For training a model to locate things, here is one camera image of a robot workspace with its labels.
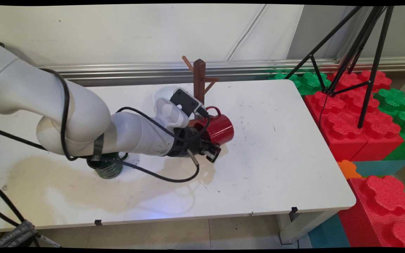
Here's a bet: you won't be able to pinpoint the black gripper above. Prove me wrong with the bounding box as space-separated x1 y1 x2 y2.
167 126 221 163

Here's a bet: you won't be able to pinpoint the red enamel mug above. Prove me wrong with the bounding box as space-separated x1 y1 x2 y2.
188 106 234 145

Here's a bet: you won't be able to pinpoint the brown wooden mug tree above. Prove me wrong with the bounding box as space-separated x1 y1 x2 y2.
182 56 220 106

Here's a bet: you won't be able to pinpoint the dark green enamel mug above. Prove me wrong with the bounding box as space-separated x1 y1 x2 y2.
86 152 129 179

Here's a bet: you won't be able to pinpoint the white table leg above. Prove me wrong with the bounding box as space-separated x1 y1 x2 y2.
276 207 340 245

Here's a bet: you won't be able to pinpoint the small green foam block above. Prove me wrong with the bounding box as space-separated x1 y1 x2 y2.
269 72 332 96

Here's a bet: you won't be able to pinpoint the red green giant building blocks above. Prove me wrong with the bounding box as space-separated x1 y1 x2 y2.
304 70 404 162

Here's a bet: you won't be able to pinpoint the orange foam block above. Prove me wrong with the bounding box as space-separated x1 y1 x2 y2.
337 160 363 180

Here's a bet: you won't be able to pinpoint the low teal foam block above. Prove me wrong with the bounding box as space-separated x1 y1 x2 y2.
308 214 351 248

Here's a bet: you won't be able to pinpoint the flat teal foam block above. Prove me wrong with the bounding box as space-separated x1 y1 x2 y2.
352 160 405 178

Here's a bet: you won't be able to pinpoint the tall red foam block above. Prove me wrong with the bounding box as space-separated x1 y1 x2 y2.
338 175 405 248

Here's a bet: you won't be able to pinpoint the black tripod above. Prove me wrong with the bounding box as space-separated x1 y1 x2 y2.
284 5 395 129

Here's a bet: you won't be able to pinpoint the large green foam block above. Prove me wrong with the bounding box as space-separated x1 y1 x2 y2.
374 88 405 161

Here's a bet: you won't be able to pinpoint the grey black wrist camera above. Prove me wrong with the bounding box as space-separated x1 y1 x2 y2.
170 89 210 118

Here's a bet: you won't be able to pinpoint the aluminium wall rail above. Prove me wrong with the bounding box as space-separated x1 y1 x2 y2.
36 57 405 87

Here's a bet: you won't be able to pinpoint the black velcro arm strap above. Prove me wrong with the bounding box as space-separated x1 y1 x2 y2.
92 133 105 162

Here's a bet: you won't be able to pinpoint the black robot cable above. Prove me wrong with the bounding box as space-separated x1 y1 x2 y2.
0 68 212 183

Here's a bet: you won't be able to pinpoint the black floor cable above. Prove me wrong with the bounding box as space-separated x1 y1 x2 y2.
0 179 26 227

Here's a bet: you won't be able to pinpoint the black labelled cable strap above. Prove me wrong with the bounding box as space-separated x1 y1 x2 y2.
0 220 62 248

